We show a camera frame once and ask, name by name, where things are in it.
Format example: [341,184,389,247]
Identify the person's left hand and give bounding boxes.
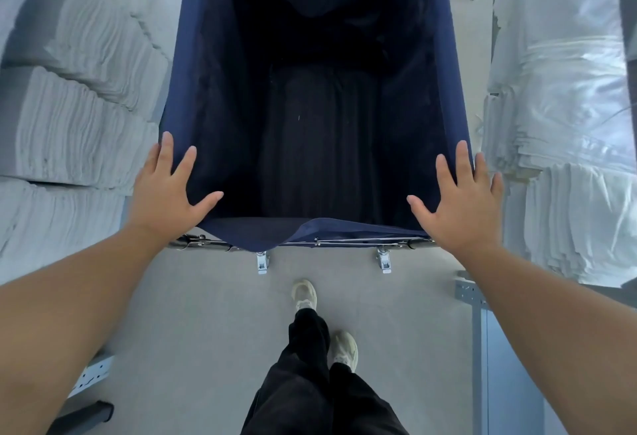
[127,131,225,247]

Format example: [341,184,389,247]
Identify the person's right hand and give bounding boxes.
[406,140,505,257]

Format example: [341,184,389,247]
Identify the navy fabric laundry cart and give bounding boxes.
[159,0,473,254]

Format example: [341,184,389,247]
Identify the person's right forearm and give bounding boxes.
[448,243,637,435]

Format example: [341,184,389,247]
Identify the person's left forearm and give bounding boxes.
[0,223,200,435]

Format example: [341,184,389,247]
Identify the stack of white folded linens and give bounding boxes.
[503,163,637,288]

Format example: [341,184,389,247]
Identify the plastic-wrapped white linen stack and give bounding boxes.
[480,0,637,177]

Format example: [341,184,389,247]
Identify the person's left white shoe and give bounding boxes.
[291,279,318,314]

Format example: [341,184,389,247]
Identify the person's white shoe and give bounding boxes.
[328,331,359,374]
[291,279,318,314]

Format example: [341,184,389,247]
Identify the person's right white shoe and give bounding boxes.
[328,331,359,374]

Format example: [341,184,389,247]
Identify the person's black trousers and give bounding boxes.
[240,308,410,435]

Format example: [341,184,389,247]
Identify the grey shelf upright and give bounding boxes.
[613,0,637,119]

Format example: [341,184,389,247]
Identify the black metal bar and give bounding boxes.
[46,401,115,435]

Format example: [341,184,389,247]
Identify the grey perforated shelf bracket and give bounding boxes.
[66,354,115,399]

